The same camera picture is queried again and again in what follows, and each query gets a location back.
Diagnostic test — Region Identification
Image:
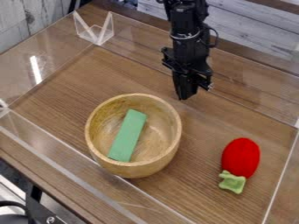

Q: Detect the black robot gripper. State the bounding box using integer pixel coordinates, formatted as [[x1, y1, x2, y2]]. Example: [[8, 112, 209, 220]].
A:
[[161, 34, 213, 100]]

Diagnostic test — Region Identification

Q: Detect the clear acrylic corner bracket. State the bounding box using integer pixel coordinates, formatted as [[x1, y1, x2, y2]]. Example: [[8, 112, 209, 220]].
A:
[[72, 11, 115, 46]]

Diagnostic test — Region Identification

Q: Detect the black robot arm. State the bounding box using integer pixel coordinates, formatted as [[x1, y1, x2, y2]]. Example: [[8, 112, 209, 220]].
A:
[[156, 0, 219, 100]]

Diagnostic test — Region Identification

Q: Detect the black cable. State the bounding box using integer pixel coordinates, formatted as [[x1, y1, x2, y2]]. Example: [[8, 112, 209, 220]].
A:
[[0, 200, 33, 224]]

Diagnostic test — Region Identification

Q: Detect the green rectangular block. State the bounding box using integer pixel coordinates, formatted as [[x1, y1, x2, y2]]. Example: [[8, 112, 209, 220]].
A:
[[106, 109, 147, 162]]

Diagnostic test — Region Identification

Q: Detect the red plush strawberry toy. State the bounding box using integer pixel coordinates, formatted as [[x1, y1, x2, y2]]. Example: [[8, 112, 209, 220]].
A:
[[219, 137, 260, 194]]

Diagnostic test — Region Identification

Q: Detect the black table leg bracket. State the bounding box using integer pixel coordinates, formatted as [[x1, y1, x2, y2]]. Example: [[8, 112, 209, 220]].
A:
[[25, 185, 66, 224]]

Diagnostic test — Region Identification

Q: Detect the round wooden bowl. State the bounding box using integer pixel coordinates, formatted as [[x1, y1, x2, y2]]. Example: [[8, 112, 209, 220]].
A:
[[84, 93, 183, 179]]

